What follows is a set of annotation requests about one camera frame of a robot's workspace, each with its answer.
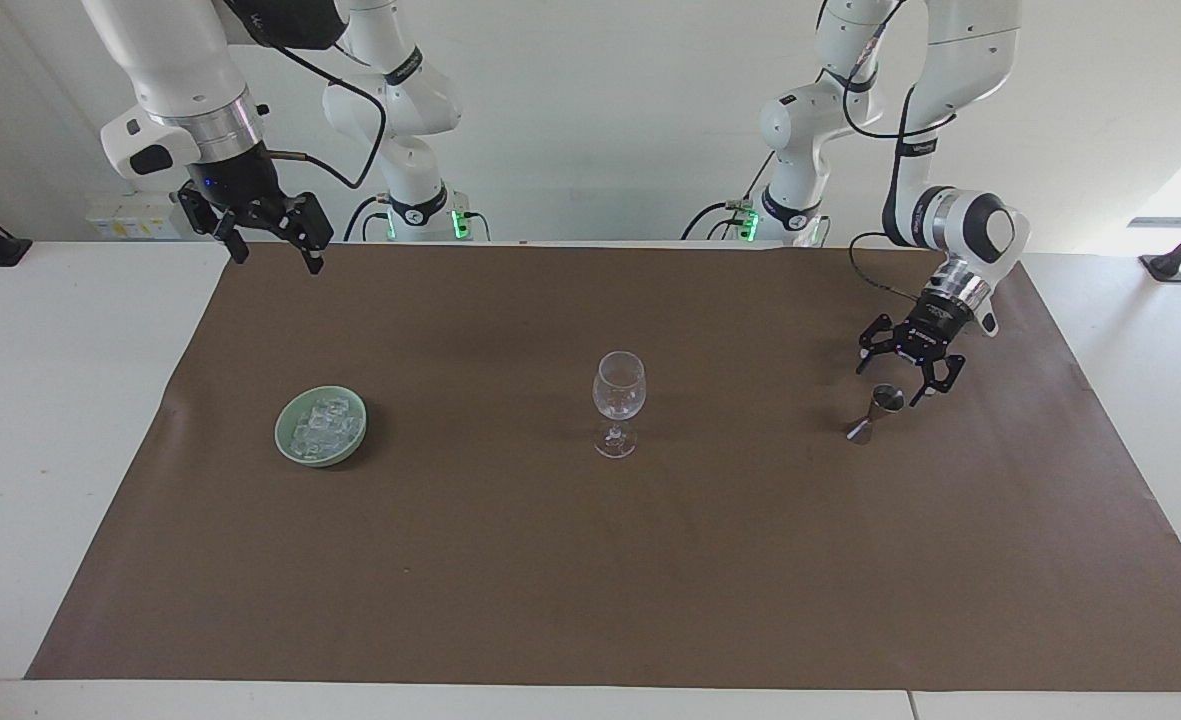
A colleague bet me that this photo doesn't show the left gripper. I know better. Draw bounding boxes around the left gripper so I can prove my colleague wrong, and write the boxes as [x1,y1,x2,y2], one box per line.
[855,284,974,409]

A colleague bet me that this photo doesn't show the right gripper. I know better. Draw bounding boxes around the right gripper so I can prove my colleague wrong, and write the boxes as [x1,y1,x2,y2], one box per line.
[177,141,336,277]

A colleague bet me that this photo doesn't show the clear wine glass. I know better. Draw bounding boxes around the clear wine glass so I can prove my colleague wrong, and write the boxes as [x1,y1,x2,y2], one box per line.
[591,350,648,460]

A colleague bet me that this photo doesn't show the silver metal jigger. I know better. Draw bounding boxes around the silver metal jigger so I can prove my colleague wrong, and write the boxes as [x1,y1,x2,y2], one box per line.
[845,383,905,446]

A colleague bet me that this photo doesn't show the green ceramic bowl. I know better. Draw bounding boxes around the green ceramic bowl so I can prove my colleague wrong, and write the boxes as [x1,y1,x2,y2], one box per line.
[273,385,370,469]

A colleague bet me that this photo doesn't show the black cable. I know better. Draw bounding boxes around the black cable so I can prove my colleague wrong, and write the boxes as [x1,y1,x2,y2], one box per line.
[816,0,959,142]
[342,194,392,244]
[847,231,927,305]
[250,20,389,191]
[679,150,777,242]

